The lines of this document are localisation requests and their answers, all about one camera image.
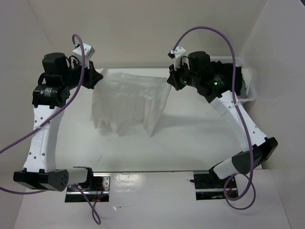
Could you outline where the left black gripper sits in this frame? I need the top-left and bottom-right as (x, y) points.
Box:
(61, 58), (102, 90)

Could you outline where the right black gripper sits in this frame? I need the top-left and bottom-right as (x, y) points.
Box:
(168, 59), (200, 90)

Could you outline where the white pleated skirt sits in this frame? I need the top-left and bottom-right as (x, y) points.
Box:
(91, 68), (171, 136)

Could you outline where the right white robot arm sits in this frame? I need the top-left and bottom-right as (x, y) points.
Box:
(167, 47), (278, 187)

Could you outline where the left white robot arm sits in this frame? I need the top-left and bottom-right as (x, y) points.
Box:
(13, 52), (103, 191)

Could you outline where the black skirt in basket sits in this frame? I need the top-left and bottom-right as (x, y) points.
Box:
(211, 61), (243, 82)

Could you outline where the white plastic laundry basket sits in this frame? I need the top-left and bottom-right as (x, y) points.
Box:
(211, 55), (258, 104)

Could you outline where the white garment in basket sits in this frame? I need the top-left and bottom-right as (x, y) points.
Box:
(241, 67), (252, 96)

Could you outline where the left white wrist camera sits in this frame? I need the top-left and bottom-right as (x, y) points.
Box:
(72, 42), (96, 65)

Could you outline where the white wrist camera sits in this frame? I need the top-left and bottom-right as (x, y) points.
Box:
(168, 46), (186, 71)
(72, 42), (96, 65)

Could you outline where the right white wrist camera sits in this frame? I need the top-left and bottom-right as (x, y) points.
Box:
(168, 46), (186, 71)

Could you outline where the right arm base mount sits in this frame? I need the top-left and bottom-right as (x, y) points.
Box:
(190, 170), (226, 200)

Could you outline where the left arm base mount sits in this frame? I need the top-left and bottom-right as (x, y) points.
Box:
(64, 172), (111, 203)

